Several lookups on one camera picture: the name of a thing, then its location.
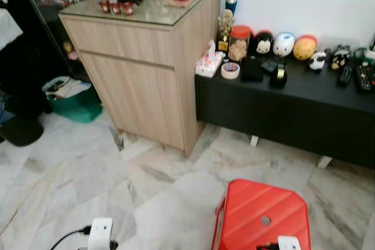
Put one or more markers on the green bag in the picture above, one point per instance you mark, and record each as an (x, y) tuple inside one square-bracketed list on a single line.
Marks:
[(76, 109)]

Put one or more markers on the black round bin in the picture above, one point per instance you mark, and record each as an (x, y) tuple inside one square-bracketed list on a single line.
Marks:
[(20, 132)]

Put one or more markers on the red plastic stool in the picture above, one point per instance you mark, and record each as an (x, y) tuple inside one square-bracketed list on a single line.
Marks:
[(258, 209)]

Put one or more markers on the white papers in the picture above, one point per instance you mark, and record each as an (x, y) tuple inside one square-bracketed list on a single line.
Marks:
[(67, 88)]

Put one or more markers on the light wooden cabinet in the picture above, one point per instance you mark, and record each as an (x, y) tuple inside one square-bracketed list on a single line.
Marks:
[(140, 74)]

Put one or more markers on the wide black remote control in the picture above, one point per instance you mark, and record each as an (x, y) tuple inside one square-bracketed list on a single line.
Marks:
[(364, 77)]

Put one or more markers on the white pink tissue box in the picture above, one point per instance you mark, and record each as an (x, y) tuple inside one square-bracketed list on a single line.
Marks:
[(208, 64)]

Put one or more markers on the slim black remote control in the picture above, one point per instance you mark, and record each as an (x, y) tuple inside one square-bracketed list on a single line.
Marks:
[(344, 75)]

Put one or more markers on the white tape roll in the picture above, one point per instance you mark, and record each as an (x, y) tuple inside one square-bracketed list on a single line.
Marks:
[(230, 71)]

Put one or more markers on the green white mug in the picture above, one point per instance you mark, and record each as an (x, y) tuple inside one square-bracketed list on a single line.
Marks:
[(364, 55)]

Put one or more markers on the black low console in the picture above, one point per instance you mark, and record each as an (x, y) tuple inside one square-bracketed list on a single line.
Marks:
[(293, 115)]

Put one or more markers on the black square pouch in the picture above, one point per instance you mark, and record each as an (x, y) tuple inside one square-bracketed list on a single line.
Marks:
[(252, 69)]

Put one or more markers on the small black plush toy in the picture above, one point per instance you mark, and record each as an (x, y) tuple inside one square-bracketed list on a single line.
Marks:
[(340, 58)]

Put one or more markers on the clear jar with red lid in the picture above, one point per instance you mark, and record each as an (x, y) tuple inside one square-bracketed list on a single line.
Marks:
[(239, 48)]

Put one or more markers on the small white black plush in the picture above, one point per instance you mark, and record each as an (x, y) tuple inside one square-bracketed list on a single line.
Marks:
[(317, 61)]

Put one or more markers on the small red cup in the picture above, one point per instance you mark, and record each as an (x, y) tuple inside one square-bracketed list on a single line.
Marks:
[(128, 9), (115, 9), (105, 6)]

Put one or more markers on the black tape dispenser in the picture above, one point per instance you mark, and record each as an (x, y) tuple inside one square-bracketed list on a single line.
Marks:
[(278, 76)]

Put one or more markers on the small black gadget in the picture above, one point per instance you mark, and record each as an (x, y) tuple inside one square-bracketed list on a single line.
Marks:
[(268, 65)]

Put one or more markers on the yellow round plush toy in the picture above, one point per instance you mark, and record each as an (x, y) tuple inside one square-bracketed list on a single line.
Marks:
[(304, 49)]

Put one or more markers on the white round plush toy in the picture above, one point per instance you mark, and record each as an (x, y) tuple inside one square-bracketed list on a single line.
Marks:
[(283, 45)]

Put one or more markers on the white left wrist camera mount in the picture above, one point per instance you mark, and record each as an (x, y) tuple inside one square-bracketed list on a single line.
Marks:
[(100, 233)]

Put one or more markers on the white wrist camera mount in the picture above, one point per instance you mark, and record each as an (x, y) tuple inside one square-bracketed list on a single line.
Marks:
[(289, 243), (100, 233)]

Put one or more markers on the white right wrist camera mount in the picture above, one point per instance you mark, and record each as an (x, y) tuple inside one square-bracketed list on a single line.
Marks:
[(289, 243)]

